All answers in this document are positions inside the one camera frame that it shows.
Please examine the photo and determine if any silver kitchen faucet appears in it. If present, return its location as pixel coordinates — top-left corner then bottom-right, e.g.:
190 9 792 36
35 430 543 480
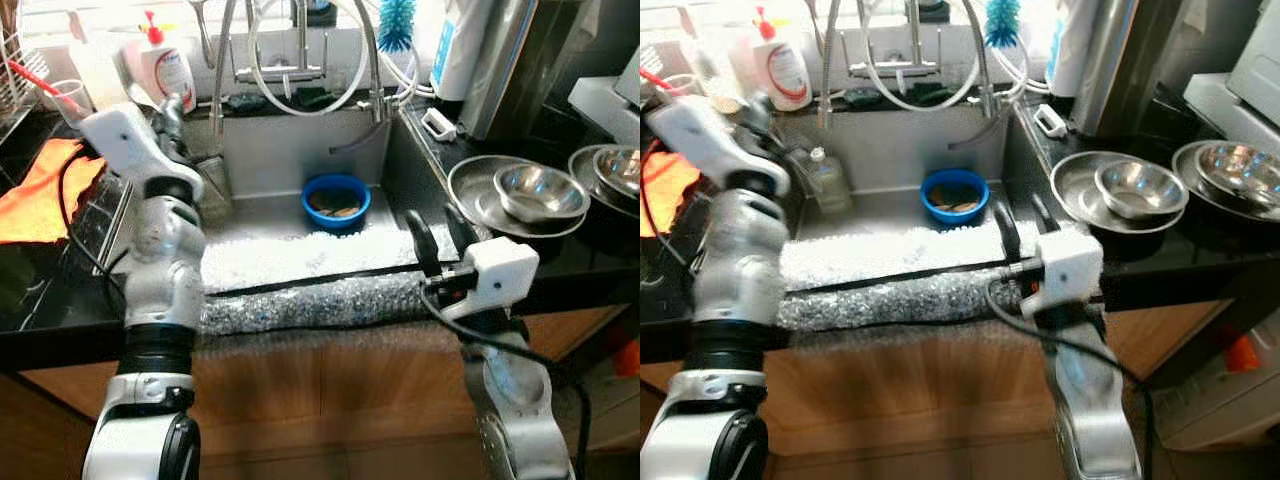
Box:
208 0 329 138
816 0 943 131

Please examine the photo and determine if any orange plastic object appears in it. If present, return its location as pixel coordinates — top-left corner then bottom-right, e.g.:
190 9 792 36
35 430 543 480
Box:
612 335 641 379
1224 333 1264 374

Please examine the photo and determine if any blue plastic bowl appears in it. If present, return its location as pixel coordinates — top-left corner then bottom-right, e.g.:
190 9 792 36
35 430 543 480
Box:
919 167 992 228
301 173 373 235

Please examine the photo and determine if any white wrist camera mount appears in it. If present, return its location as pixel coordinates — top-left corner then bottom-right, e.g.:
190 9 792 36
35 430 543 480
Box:
78 100 191 193
1018 228 1105 321
438 237 542 323
645 93 793 198

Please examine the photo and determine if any flexible metal hose with valve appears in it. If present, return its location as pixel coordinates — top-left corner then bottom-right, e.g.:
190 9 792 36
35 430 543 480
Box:
355 0 396 126
963 0 1003 123

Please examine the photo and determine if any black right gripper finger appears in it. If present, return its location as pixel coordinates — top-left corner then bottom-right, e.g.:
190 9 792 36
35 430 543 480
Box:
993 199 1024 267
405 209 443 279
1030 192 1062 239
444 202 481 264

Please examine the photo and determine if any tall stainless steel appliance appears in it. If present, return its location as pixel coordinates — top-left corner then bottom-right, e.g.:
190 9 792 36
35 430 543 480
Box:
1068 0 1206 139
460 0 603 143

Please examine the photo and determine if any white dish soap bottle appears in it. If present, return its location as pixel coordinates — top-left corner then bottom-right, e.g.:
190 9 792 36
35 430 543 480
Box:
733 5 814 113
123 10 199 114

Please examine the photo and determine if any small steel bowl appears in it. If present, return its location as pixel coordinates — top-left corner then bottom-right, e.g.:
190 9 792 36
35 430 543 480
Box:
493 163 590 224
1094 159 1190 222
592 147 641 201
1195 141 1280 208

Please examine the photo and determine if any white scrub brush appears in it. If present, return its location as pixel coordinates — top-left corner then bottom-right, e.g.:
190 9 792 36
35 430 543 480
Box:
421 107 459 144
1034 102 1069 140

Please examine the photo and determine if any red plastic utensil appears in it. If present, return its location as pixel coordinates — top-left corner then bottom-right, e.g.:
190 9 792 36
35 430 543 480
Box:
640 65 693 98
8 58 63 101

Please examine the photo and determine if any long black tape strip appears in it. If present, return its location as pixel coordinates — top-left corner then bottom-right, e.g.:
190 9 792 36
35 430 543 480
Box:
785 258 1011 296

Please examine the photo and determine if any blue bottle brush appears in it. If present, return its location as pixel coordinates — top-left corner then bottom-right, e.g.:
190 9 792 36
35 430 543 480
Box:
984 0 1024 50
377 0 417 54

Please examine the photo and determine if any wire dish rack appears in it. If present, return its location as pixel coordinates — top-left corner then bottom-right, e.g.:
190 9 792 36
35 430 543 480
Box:
0 30 51 113

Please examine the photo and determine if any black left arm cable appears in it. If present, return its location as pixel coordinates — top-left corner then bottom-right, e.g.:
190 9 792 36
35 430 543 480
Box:
57 148 131 301

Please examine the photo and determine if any orange cloth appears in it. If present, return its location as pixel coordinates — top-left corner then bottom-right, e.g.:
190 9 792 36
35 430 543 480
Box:
0 137 107 245
640 140 703 239

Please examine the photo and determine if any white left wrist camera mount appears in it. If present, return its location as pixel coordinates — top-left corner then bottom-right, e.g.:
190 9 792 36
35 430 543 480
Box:
645 93 793 198
78 100 191 193

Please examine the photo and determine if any bubble wrap sheet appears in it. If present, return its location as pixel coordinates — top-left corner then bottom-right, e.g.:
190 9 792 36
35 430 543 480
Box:
195 225 483 337
775 222 1101 333

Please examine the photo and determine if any large steel plate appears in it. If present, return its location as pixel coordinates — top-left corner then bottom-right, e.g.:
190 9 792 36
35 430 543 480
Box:
567 144 641 223
1171 139 1280 224
1050 150 1191 237
447 154 593 241

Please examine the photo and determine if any white plastic bin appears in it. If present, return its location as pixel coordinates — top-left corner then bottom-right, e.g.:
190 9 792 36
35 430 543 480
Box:
1150 340 1280 453

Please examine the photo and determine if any steel kitchen sink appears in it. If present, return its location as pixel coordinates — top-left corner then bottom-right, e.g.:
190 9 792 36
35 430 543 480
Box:
200 100 406 263
790 100 1021 261

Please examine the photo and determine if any white water purifier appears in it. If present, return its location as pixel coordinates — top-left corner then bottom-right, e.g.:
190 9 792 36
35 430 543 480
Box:
430 0 501 103
1043 0 1101 99

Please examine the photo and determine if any clear plastic cup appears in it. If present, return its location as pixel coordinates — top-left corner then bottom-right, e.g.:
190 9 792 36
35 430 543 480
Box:
655 72 706 106
45 78 94 126

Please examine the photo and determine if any wooden base cabinet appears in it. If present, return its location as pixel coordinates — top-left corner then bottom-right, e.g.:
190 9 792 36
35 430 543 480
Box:
640 298 1241 480
0 303 629 480

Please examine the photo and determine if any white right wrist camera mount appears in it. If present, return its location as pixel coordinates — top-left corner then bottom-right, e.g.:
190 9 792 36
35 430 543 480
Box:
1018 228 1105 321
438 237 542 323

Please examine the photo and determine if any white kitchen appliance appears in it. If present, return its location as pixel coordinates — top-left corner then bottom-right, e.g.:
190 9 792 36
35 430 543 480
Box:
1182 0 1280 151
567 75 641 149

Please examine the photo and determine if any white water hose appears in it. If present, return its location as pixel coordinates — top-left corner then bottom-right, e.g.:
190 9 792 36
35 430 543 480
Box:
860 0 986 113
245 0 371 117
385 50 441 101
1000 45 1051 98

